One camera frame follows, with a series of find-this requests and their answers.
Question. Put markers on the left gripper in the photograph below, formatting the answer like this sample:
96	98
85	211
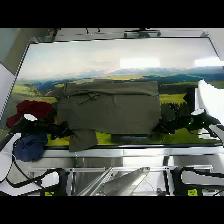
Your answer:
61	130

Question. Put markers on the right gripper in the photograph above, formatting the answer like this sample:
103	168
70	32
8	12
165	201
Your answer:
165	126

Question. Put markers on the olive green shirt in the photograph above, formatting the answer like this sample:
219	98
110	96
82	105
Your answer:
110	110

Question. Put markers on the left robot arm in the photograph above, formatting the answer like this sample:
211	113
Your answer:
31	127

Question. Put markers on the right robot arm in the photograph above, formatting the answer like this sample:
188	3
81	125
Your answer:
211	100

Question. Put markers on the red garment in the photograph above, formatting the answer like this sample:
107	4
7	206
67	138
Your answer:
35	109

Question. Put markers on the blue garment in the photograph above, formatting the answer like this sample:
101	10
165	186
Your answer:
29	147

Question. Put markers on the silver frame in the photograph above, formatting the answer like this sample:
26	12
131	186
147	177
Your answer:
133	152

